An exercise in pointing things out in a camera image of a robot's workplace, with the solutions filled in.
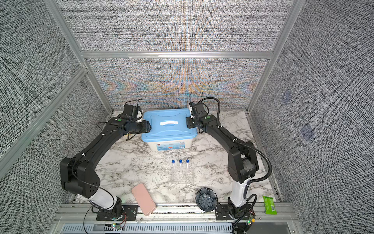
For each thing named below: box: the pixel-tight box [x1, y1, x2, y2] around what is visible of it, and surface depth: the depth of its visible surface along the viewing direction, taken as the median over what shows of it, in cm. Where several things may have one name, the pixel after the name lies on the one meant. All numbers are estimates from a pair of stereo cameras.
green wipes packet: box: [261, 195, 278, 215], surface depth 77 cm
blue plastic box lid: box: [141, 108, 198, 142], surface depth 89 cm
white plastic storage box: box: [146, 138, 194, 152], surface depth 92 cm
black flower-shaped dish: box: [195, 187, 219, 212], surface depth 77 cm
